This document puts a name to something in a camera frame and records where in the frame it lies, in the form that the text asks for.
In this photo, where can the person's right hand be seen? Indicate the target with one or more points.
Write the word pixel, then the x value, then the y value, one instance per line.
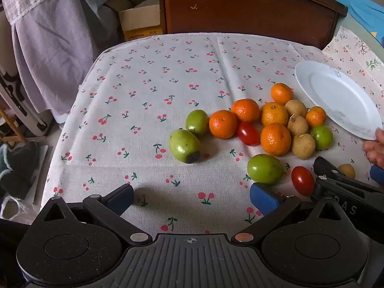
pixel 374 151

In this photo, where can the brown wooden headboard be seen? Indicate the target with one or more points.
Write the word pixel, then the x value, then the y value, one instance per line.
pixel 240 9

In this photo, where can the wooden rack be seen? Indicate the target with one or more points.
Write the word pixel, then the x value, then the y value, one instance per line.
pixel 15 129

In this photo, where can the dark cloth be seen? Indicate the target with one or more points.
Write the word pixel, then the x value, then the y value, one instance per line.
pixel 18 168

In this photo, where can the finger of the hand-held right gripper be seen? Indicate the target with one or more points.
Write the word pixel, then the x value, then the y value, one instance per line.
pixel 325 166
pixel 319 189

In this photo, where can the small mandarin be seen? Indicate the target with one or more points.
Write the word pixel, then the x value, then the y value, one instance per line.
pixel 315 116

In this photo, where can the cherry print tablecloth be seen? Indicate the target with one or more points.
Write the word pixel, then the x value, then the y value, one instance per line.
pixel 135 96

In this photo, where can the longan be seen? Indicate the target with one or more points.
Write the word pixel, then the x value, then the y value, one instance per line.
pixel 295 107
pixel 346 171
pixel 297 125
pixel 303 146

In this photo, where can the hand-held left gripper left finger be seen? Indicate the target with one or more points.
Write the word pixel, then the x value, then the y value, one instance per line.
pixel 121 199

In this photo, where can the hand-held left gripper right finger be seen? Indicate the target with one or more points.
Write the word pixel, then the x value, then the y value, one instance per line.
pixel 262 198

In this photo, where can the open cardboard box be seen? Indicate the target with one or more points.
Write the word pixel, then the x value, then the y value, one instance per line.
pixel 141 21

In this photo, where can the white case with black trim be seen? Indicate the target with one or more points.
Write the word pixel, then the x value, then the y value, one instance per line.
pixel 9 75

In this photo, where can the grey-green bedsheet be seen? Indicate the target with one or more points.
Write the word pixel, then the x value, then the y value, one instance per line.
pixel 351 18

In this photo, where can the white plastic bag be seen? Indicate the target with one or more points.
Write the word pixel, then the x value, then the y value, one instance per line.
pixel 15 210

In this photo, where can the red cherry tomato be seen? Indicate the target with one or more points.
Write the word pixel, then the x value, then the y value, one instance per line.
pixel 302 181
pixel 248 133

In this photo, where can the elongated green jujube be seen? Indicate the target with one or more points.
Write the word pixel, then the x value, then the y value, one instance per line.
pixel 184 145

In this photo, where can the white plate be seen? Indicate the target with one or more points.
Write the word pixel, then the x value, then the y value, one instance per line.
pixel 336 96

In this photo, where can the lilac hanging cloth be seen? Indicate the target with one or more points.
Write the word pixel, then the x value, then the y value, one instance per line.
pixel 51 51

